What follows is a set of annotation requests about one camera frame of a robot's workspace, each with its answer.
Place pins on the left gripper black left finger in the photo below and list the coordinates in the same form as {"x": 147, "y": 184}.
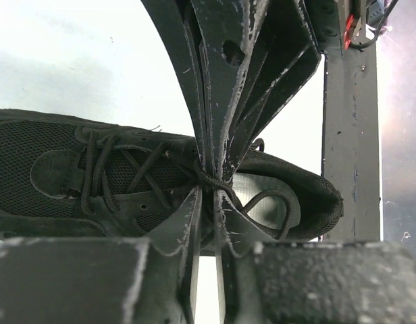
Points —
{"x": 105, "y": 280}

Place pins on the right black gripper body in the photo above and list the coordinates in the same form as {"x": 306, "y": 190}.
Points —
{"x": 337, "y": 24}

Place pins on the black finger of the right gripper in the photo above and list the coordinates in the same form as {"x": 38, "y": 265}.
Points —
{"x": 178, "y": 28}
{"x": 254, "y": 57}

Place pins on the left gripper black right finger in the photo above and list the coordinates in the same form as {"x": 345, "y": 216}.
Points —
{"x": 264, "y": 281}

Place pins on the black sneaker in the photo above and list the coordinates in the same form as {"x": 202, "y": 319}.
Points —
{"x": 65, "y": 176}

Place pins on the black shoelace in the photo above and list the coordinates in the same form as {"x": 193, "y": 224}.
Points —
{"x": 95, "y": 179}

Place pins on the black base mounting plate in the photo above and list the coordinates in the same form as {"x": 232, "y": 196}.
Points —
{"x": 351, "y": 142}

